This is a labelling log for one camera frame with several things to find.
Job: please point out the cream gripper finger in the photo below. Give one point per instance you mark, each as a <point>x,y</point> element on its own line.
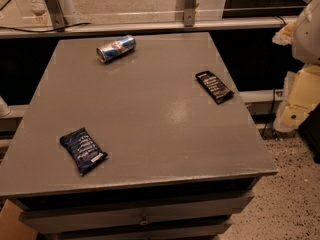
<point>301,95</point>
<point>284,35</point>

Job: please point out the blue rxbar blueberry wrapper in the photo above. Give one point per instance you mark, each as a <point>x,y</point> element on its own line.
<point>85,152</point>

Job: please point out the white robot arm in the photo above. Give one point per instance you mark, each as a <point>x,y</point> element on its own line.
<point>306,35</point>

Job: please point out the black rxbar wrapper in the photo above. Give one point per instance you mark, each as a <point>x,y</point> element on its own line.
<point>214,86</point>

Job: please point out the red bull can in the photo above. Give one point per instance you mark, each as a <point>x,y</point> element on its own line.
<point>116,48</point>

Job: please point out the grey top drawer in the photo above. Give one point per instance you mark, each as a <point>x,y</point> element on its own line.
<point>131,213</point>

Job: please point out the grey drawer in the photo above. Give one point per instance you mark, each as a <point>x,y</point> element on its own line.
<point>131,213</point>
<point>174,230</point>

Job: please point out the grey lower drawer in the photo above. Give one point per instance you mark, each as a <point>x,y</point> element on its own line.
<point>174,230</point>

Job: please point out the round metal drawer knob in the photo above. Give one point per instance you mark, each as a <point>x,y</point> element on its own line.
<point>144,222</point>

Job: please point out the white pipe left edge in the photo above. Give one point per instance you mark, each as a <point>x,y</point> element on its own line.
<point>4,108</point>

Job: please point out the cardboard box corner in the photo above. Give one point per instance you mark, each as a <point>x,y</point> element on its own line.
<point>11,228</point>

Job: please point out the centre metal bracket post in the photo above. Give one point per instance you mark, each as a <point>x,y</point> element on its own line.
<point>189,13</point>

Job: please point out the metal bracket post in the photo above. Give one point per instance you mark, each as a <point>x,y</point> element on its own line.
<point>56,15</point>
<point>189,13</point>

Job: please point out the left metal bracket post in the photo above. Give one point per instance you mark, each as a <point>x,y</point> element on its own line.
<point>56,15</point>

